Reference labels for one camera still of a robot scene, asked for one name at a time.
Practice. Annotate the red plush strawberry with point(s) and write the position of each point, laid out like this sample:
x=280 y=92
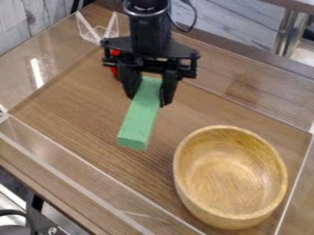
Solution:
x=116 y=54

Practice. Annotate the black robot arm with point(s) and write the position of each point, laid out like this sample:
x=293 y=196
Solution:
x=156 y=7

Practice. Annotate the metal table leg background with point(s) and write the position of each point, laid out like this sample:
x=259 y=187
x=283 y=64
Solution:
x=291 y=32

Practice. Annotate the clear acrylic tray wall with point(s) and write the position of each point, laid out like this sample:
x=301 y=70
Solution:
x=100 y=202

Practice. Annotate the clear acrylic corner bracket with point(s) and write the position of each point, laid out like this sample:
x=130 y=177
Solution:
x=96 y=34

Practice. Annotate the brown wooden bowl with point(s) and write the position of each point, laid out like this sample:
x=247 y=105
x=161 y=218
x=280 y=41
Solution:
x=231 y=176

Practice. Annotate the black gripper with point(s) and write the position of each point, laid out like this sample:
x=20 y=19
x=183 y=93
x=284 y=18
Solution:
x=152 y=51

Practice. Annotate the green stick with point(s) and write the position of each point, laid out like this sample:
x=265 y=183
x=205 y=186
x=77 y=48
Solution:
x=140 y=122

